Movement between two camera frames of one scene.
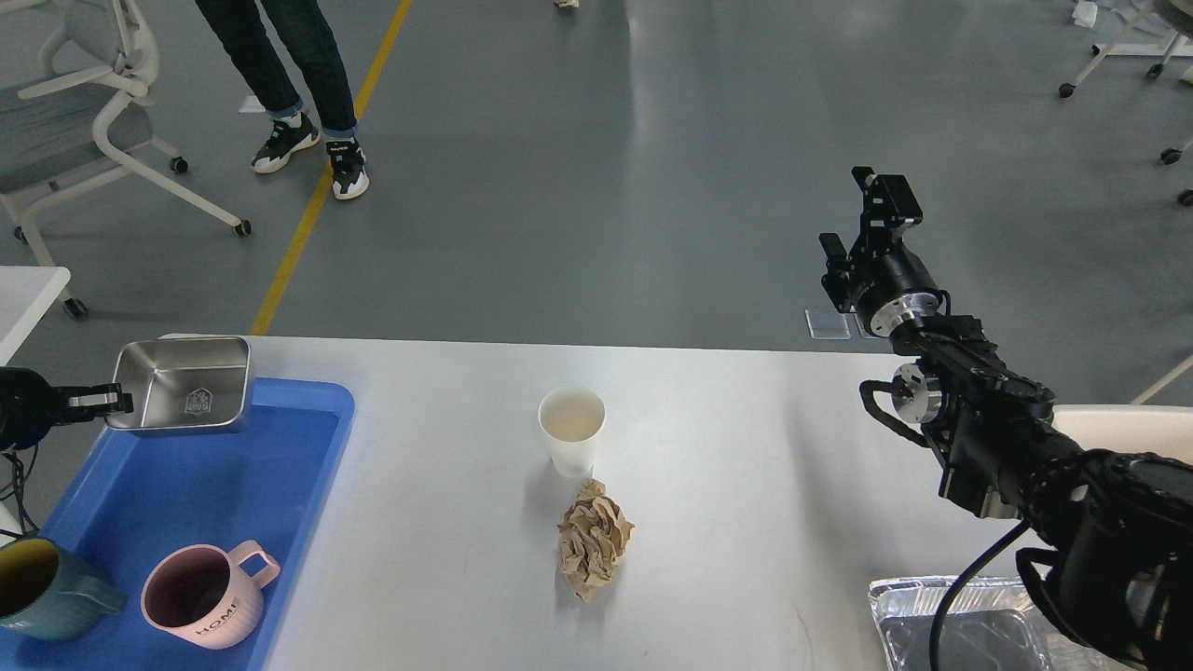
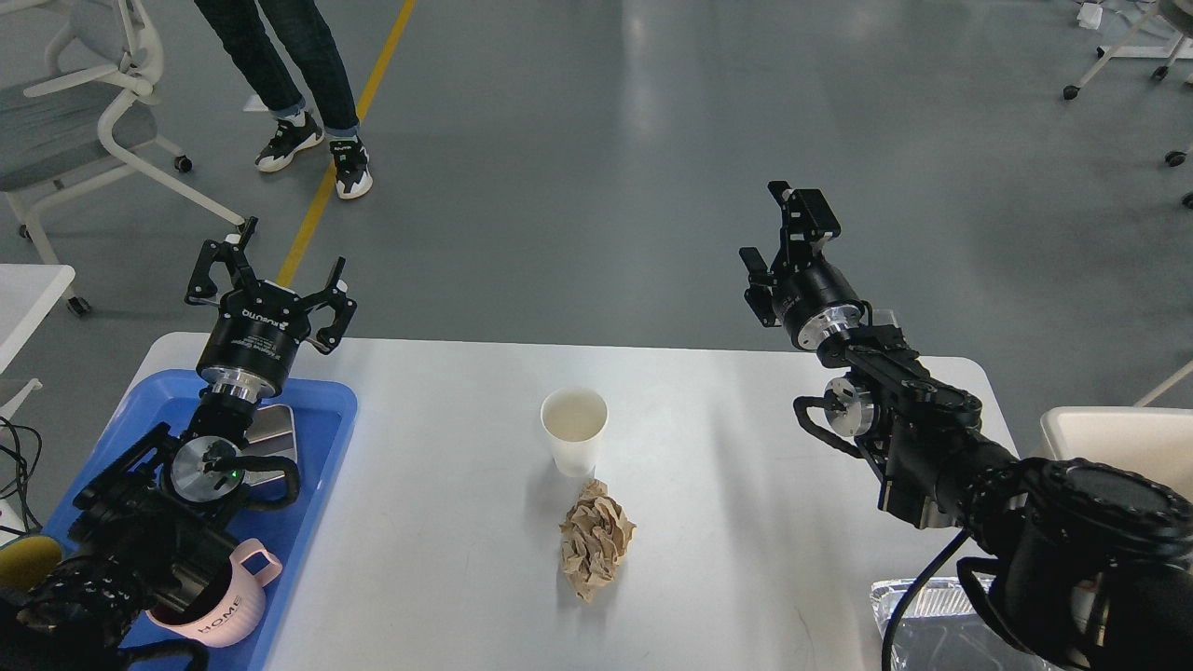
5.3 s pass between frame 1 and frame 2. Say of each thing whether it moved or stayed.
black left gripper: moved
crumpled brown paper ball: stayed
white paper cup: stayed
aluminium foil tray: stayed
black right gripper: moved
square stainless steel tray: moved
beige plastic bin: stayed
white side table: stayed
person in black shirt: stayed
